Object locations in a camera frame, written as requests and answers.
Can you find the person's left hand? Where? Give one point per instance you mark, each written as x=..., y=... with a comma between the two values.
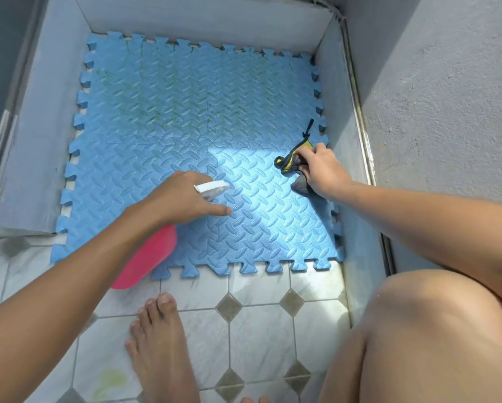
x=175, y=201

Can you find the person's right hand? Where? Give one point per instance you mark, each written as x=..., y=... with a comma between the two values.
x=326, y=172

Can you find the dark grey yellow-trimmed cloth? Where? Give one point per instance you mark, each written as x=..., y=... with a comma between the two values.
x=290, y=161

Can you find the pink spray bottle white trigger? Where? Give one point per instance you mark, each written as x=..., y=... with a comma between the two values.
x=150, y=256

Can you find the blue foam puzzle mat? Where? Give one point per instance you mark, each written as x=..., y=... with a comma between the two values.
x=171, y=121

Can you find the person's right forearm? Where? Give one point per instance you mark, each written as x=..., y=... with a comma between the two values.
x=423, y=230

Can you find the person's left forearm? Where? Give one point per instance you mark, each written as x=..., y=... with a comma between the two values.
x=57, y=314

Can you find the person's left leg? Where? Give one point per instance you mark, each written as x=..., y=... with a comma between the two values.
x=162, y=356

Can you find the person's leg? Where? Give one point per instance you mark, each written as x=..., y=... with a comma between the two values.
x=423, y=352
x=162, y=356

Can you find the person's right leg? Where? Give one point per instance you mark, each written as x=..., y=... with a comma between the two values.
x=423, y=352

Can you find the grey wall pipe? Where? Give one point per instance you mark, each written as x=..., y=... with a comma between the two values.
x=366, y=142

